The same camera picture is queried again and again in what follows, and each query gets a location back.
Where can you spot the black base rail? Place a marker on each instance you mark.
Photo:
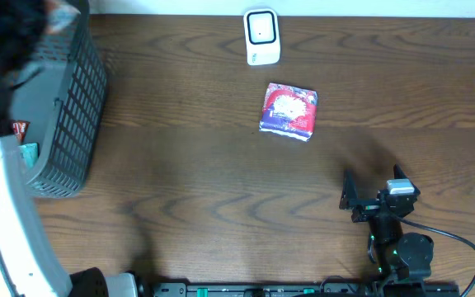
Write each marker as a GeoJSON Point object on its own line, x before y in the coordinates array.
{"type": "Point", "coordinates": [334, 288]}

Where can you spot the orange brown chocolate bar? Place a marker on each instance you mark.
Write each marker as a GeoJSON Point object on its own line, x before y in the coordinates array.
{"type": "Point", "coordinates": [20, 128]}

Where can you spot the teal wrapper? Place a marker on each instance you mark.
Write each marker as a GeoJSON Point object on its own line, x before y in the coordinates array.
{"type": "Point", "coordinates": [29, 154]}

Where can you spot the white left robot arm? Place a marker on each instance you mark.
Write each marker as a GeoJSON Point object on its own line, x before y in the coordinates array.
{"type": "Point", "coordinates": [28, 264]}

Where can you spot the small orange snack packet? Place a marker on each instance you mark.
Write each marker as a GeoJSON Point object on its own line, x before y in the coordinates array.
{"type": "Point", "coordinates": [60, 14]}

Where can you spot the dark grey plastic basket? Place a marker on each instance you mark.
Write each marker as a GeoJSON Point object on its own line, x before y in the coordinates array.
{"type": "Point", "coordinates": [62, 93]}

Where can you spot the red purple snack packet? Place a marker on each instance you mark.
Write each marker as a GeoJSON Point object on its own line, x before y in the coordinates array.
{"type": "Point", "coordinates": [289, 111]}

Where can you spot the white barcode scanner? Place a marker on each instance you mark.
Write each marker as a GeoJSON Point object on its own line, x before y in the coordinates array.
{"type": "Point", "coordinates": [262, 37]}

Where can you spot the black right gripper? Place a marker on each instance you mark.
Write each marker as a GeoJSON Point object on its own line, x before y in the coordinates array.
{"type": "Point", "coordinates": [366, 208]}

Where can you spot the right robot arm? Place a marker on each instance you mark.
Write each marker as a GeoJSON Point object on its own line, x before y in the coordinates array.
{"type": "Point", "coordinates": [400, 256]}

